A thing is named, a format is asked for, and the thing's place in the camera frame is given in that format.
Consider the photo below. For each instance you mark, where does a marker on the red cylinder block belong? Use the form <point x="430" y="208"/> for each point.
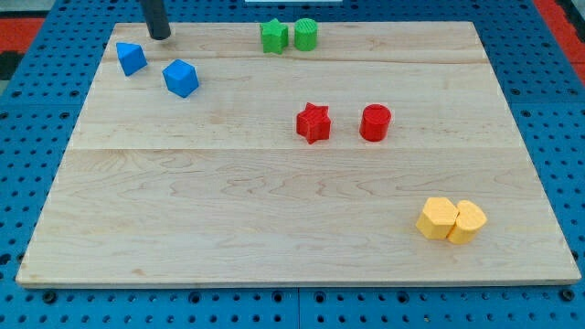
<point x="375" y="122"/>

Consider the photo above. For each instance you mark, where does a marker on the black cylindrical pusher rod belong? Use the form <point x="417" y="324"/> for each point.
<point x="156" y="19"/>

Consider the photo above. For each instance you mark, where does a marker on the green cylinder block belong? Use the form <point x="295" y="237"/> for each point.
<point x="305" y="34"/>

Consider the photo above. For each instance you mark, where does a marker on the blue triangle block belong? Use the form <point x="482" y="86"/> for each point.
<point x="131" y="57"/>

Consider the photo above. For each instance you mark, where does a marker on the light wooden board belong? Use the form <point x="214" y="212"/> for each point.
<point x="219" y="190"/>

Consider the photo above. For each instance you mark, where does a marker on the yellow pentagon block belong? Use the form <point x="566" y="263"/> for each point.
<point x="437" y="218"/>

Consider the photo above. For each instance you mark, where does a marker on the red star block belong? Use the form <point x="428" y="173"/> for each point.
<point x="314" y="123"/>

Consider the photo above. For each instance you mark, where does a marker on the green star block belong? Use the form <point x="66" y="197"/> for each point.
<point x="274" y="36"/>

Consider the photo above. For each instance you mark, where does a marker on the blue cube block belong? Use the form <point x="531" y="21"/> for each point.
<point x="180" y="78"/>

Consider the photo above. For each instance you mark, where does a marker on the yellow heart block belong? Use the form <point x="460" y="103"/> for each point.
<point x="468" y="223"/>

